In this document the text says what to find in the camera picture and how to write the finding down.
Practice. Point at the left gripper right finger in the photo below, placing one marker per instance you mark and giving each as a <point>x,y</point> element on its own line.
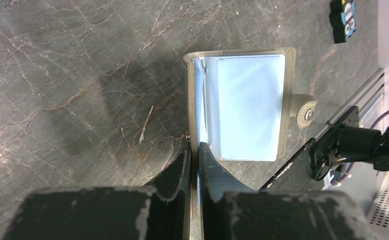
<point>232,211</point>

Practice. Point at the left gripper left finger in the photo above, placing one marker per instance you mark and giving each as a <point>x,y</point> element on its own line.
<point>157,210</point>

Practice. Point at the olive card holder wallet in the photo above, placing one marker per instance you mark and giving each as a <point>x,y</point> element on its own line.
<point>241,111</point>

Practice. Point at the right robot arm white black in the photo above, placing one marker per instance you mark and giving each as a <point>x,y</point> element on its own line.
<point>350,144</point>

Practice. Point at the black blue owl sticker toy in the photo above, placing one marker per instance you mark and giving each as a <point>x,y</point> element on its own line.
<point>342,19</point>

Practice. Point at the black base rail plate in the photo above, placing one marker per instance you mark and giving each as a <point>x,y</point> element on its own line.
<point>305,170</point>

